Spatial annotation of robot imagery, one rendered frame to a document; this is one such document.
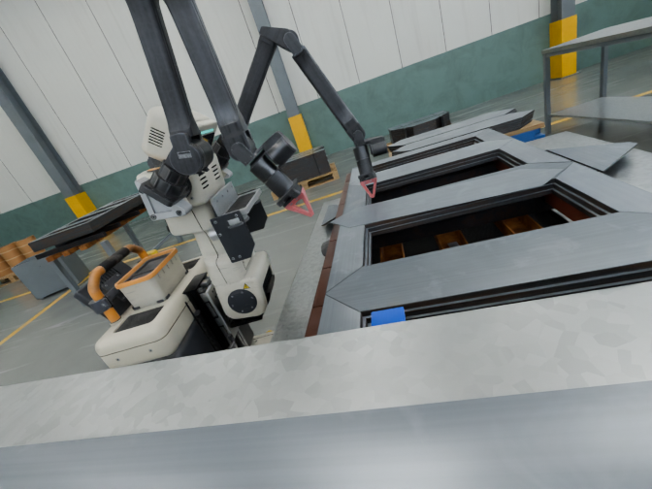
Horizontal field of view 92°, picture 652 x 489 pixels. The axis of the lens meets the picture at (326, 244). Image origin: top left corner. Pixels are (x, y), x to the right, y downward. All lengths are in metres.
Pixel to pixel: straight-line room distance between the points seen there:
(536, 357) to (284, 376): 0.20
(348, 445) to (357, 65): 8.06
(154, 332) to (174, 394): 0.78
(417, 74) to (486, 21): 1.69
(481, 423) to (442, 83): 8.44
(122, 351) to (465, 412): 1.13
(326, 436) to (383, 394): 0.06
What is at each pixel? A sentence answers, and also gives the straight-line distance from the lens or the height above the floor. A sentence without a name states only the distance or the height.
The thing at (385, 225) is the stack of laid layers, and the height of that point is 0.84.
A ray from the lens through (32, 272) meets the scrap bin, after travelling 6.17.
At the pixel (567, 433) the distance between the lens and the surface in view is 0.22.
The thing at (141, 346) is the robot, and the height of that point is 0.76.
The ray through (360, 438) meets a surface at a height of 1.07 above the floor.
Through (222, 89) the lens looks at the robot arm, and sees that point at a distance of 0.84.
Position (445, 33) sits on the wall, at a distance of 8.64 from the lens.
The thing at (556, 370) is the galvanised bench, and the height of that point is 1.05.
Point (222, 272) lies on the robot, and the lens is 1.13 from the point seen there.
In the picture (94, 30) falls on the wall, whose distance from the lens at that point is 9.54.
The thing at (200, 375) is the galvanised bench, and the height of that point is 1.05.
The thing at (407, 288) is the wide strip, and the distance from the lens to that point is 0.69.
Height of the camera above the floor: 1.26
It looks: 24 degrees down
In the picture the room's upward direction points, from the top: 20 degrees counter-clockwise
